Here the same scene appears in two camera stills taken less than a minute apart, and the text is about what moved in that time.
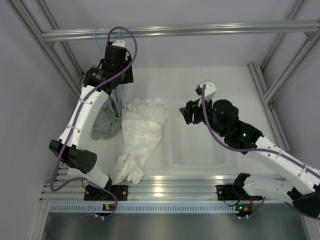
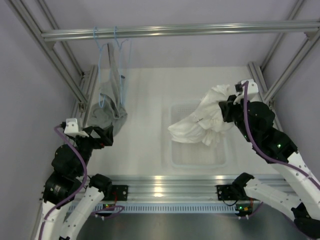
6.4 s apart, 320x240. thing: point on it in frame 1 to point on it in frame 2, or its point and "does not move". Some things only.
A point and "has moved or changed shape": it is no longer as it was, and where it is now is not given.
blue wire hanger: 122,84 has moved or changed shape
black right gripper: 187,112 to 225,106
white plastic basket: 193,146 does not move
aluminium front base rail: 157,189 does not move
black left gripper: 129,77 to 106,137
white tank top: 142,120 to 206,123
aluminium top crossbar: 268,27 does not move
